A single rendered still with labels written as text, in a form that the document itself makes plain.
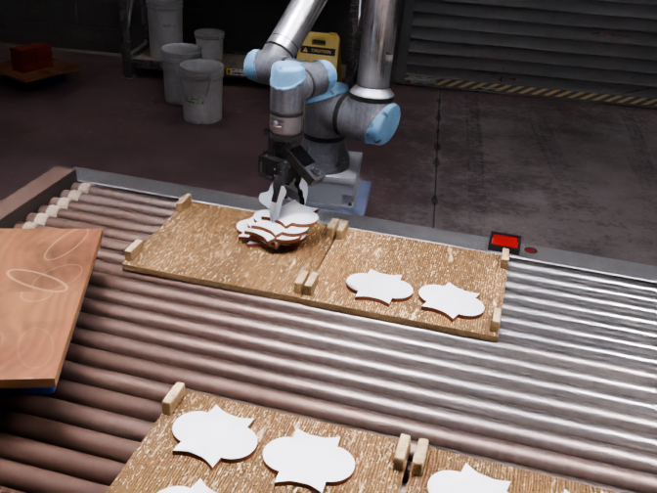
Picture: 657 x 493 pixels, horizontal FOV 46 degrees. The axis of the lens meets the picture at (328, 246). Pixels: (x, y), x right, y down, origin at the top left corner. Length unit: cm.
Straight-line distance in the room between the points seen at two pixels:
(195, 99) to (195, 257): 356
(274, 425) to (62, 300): 44
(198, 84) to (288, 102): 354
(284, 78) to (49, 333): 72
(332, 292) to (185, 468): 57
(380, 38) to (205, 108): 338
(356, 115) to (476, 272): 53
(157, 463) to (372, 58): 117
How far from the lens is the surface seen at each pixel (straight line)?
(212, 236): 186
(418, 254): 183
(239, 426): 130
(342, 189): 214
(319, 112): 210
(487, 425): 140
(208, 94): 526
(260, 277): 170
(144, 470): 125
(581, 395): 153
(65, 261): 158
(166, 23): 624
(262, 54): 188
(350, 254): 180
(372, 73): 201
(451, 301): 165
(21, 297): 149
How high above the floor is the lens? 181
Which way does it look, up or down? 28 degrees down
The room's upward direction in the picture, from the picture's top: 4 degrees clockwise
